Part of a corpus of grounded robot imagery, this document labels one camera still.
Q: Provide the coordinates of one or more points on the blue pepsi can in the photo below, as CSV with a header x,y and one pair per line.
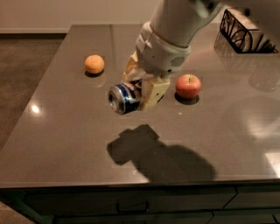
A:
x,y
125,97

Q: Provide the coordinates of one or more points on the orange fruit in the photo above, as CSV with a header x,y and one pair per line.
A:
x,y
94,64

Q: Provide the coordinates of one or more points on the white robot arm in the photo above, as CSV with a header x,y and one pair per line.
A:
x,y
178,21

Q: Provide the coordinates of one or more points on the dark cabinet drawer with handle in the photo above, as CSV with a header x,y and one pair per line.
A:
x,y
128,202

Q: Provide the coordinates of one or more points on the red apple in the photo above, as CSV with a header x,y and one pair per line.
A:
x,y
188,86

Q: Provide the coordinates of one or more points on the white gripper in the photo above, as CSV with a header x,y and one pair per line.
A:
x,y
160,59

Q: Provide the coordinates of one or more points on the black wire napkin holder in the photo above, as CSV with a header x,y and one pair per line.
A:
x,y
243,35

